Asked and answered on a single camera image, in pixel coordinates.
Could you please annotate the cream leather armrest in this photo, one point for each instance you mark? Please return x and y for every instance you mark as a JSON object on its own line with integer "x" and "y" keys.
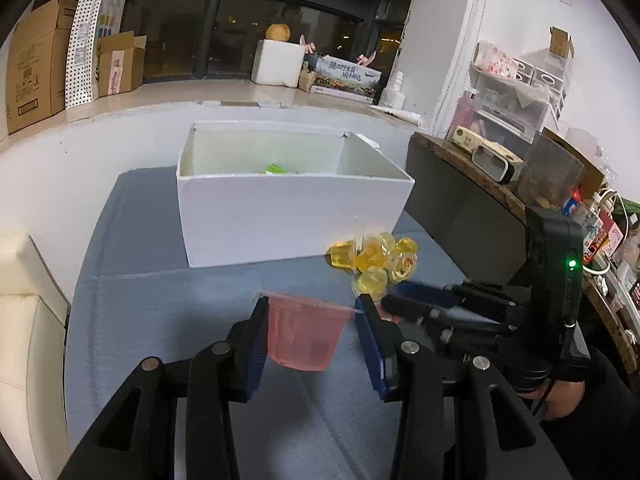
{"x": 33, "y": 317}

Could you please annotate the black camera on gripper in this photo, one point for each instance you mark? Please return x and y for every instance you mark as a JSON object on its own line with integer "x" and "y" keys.
{"x": 554, "y": 254}

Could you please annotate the clear plastic jar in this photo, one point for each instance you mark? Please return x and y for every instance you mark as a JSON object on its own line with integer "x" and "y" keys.
{"x": 549, "y": 176}

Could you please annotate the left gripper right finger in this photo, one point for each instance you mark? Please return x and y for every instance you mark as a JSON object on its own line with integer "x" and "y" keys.
{"x": 379, "y": 340}

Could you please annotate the printed landscape carton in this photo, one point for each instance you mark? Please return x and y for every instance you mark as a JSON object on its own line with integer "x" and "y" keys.
{"x": 345, "y": 80}

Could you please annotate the green snack packet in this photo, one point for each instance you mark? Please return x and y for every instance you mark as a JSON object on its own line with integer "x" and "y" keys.
{"x": 275, "y": 169}

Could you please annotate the clear plastic drawer organizer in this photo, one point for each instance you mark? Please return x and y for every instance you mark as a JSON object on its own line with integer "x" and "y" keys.
{"x": 512, "y": 94}

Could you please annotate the yellow jelly cup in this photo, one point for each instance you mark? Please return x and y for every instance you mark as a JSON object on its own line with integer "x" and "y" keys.
{"x": 402, "y": 266}
{"x": 396, "y": 246}
{"x": 372, "y": 282}
{"x": 373, "y": 252}
{"x": 343, "y": 255}

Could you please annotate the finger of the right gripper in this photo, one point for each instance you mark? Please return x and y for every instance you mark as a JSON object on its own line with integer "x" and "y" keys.
{"x": 425, "y": 309}
{"x": 427, "y": 294}

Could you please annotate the cream tissue box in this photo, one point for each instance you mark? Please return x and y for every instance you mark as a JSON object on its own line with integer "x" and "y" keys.
{"x": 466, "y": 140}

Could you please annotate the large cardboard box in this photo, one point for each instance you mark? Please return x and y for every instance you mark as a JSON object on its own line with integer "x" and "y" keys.
{"x": 35, "y": 78}

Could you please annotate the right hand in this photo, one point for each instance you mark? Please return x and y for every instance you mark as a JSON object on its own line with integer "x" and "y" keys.
{"x": 557, "y": 400}

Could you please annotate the white plastic bottle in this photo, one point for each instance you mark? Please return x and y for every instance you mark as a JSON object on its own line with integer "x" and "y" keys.
{"x": 391, "y": 96}

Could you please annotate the dotted white paper bag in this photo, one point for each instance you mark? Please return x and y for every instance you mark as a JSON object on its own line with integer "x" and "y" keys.
{"x": 93, "y": 20}

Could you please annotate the white storage box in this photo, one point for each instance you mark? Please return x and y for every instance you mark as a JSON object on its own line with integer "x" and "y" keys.
{"x": 343, "y": 188}

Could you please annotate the white foam box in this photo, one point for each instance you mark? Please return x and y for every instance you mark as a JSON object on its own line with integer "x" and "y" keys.
{"x": 277, "y": 63}

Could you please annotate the white digital clock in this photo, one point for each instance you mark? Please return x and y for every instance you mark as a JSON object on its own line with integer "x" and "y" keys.
{"x": 498, "y": 163}

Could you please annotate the round yellow fruit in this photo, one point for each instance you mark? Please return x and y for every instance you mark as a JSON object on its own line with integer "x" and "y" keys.
{"x": 278, "y": 32}

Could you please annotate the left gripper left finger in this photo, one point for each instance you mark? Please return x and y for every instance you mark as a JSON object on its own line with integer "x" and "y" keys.
{"x": 248, "y": 340}

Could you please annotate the dark wooden side table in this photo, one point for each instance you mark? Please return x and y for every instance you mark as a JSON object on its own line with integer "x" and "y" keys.
{"x": 480, "y": 223}

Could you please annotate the small open cardboard box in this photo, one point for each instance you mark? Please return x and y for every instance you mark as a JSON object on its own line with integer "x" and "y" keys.
{"x": 121, "y": 63}

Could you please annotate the pink jelly cup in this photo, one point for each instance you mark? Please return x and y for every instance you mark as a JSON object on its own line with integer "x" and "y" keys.
{"x": 303, "y": 332}

